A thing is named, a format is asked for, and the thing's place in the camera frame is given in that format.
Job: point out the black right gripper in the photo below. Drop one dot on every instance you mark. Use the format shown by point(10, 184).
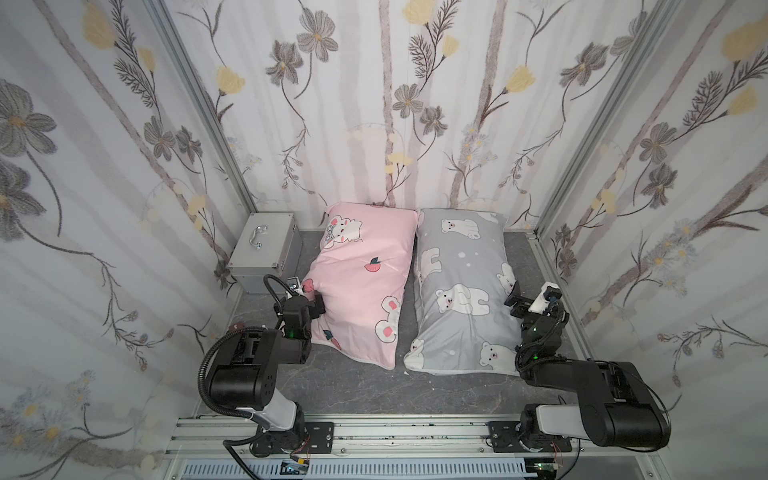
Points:
point(522, 303)

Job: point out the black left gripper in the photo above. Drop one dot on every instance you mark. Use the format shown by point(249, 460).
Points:
point(310, 306)

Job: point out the grey bear pillow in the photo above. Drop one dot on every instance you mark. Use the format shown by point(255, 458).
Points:
point(462, 279)

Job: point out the pink bear pillow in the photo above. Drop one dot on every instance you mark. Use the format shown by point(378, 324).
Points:
point(360, 273)

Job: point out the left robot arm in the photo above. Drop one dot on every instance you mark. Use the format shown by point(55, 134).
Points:
point(238, 375)

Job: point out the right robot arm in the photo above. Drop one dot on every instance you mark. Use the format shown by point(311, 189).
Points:
point(614, 408)

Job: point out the silver aluminium case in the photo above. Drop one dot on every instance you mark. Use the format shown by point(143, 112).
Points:
point(270, 243)

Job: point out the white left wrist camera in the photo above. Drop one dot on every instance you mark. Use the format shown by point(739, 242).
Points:
point(294, 285)

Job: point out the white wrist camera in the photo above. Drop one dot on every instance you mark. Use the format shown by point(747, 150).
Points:
point(550, 294)
point(294, 285)

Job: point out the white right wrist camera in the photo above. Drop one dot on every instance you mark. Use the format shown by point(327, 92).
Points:
point(550, 294)

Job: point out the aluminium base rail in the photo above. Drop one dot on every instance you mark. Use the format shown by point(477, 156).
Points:
point(395, 447)

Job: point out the aluminium corner frame post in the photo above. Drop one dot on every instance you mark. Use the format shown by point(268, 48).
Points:
point(650, 34)

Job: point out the left aluminium corner post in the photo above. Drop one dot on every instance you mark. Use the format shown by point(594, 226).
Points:
point(165, 27)

